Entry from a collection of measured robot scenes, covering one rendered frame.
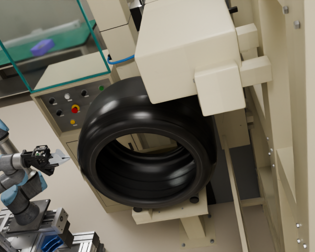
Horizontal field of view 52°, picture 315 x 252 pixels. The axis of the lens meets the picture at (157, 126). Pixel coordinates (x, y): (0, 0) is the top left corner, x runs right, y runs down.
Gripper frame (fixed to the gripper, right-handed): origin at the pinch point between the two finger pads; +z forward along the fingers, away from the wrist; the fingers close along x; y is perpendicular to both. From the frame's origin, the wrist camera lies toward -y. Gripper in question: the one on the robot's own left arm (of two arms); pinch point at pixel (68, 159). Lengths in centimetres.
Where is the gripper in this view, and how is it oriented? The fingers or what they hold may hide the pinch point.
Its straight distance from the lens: 154.9
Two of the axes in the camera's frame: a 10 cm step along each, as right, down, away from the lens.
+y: -1.7, -7.7, -6.1
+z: 9.8, -1.1, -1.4
